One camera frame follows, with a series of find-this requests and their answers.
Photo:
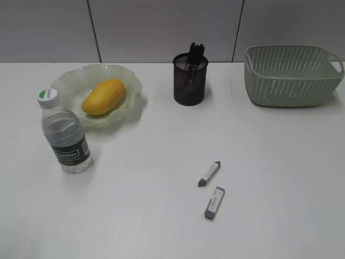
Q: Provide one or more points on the grey white eraser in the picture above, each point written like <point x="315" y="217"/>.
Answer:
<point x="209" y="174"/>
<point x="214" y="202"/>

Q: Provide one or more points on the frosted green wavy plate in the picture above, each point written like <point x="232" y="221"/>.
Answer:
<point x="76" y="85"/>

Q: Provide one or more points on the black marker pen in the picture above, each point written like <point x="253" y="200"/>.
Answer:
<point x="191" y="54"/>
<point x="197" y="55"/>
<point x="201" y="52"/>

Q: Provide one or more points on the light green plastic basket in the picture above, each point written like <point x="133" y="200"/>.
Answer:
<point x="291" y="75"/>

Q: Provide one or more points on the clear water bottle green label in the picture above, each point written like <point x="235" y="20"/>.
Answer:
<point x="64" y="133"/>

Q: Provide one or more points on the black mesh pen holder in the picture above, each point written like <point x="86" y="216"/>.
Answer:
<point x="188" y="85"/>

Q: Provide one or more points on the yellow mango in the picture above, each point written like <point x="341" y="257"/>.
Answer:
<point x="104" y="97"/>

